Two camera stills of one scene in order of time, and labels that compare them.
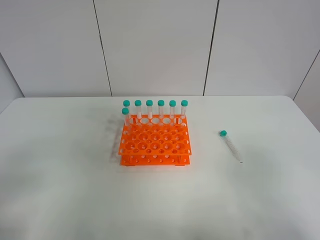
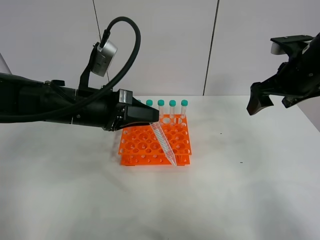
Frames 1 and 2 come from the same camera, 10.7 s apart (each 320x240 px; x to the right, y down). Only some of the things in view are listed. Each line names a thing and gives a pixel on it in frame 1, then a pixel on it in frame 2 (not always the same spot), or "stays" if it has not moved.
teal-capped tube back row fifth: (172, 104) stays
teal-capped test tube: (223, 133) → (163, 142)
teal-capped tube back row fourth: (161, 104) stays
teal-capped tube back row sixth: (184, 104) stays
